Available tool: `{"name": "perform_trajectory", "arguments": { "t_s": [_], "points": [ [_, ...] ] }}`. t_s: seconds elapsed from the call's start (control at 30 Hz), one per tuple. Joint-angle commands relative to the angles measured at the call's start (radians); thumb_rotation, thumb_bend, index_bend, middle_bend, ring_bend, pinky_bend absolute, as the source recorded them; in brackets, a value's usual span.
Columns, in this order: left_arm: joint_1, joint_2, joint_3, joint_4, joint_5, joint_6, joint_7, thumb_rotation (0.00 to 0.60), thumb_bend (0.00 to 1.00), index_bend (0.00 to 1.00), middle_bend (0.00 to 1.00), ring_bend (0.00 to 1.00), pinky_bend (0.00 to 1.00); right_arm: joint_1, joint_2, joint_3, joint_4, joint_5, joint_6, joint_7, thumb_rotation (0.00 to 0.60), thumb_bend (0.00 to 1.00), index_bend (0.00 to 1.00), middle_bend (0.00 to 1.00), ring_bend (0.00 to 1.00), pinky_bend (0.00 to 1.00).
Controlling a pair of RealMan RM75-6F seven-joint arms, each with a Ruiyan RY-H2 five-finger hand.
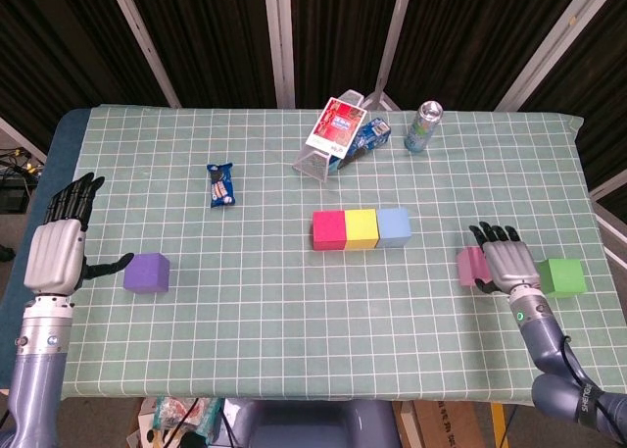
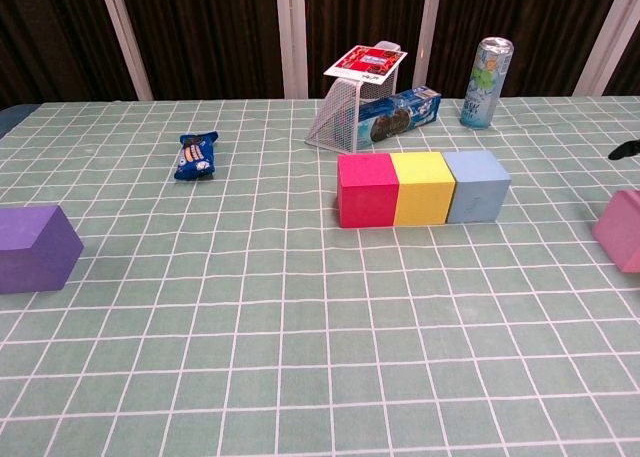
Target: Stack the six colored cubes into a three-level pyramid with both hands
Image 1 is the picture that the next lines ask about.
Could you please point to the pink foam cube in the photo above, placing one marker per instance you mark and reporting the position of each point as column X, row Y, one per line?
column 470, row 266

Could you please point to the light blue foam cube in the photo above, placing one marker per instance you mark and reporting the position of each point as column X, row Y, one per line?
column 394, row 227

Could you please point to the white metal frame post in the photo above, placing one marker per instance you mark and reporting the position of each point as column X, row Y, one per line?
column 553, row 41
column 394, row 31
column 279, row 41
column 142, row 41

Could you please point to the colourful snack bag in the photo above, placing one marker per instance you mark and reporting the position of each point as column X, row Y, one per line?
column 169, row 413

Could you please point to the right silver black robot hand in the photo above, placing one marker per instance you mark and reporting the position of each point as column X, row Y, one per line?
column 512, row 264

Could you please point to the small blue cookie packet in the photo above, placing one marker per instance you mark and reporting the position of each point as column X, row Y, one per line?
column 221, row 188

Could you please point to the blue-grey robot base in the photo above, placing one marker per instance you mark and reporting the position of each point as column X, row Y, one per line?
column 313, row 423

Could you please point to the purple foam cube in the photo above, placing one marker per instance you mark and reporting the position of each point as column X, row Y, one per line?
column 147, row 274

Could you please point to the green foam cube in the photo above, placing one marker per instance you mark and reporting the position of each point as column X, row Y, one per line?
column 563, row 276

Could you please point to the red foam cube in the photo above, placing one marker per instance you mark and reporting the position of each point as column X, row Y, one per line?
column 329, row 230

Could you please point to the blue cookie box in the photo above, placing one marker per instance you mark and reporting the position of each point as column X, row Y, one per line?
column 374, row 134

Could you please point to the yellow foam cube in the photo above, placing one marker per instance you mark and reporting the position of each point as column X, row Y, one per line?
column 361, row 228

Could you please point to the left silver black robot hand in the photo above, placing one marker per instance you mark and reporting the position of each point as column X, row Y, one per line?
column 54, row 257

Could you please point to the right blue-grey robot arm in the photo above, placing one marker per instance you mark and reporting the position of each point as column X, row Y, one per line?
column 539, row 340

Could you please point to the white metal frame bar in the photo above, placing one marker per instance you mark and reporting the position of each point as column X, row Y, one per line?
column 22, row 139
column 612, row 230

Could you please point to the green checked tablecloth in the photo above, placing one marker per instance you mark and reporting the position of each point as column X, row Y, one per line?
column 294, row 330

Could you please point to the yellow metal strip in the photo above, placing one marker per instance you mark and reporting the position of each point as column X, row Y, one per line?
column 498, row 426

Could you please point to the brown cardboard box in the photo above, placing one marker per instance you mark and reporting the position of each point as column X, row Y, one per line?
column 450, row 426

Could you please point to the red and white snack pack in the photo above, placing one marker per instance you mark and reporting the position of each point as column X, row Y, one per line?
column 335, row 127

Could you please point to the light green drink can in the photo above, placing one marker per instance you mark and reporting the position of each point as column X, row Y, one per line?
column 421, row 129

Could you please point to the black equipment box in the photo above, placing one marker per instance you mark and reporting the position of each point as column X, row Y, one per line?
column 12, row 198

